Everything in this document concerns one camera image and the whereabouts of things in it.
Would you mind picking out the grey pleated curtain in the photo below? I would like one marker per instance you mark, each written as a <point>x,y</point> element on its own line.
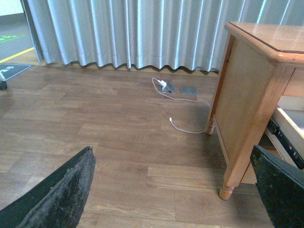
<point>140,33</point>

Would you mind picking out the open floor socket box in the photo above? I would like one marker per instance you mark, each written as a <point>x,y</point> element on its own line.
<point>168,89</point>

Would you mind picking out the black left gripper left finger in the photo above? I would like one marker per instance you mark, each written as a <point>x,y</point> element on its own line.
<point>58,201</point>

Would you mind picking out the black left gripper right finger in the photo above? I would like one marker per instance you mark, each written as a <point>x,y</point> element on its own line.
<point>281,188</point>

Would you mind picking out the white charger plug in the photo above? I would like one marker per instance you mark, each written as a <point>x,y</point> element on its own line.
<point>162,83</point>

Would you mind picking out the black caster wheel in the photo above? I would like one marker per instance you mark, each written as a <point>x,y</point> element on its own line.
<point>3,85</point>

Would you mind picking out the closed floor socket cover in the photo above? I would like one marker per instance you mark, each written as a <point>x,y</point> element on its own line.
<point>188,90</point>

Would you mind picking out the wooden nightstand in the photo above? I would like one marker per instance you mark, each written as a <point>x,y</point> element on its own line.
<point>262,67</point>

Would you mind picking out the wooden nightstand drawer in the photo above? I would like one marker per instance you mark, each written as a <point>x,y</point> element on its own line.
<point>285,130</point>

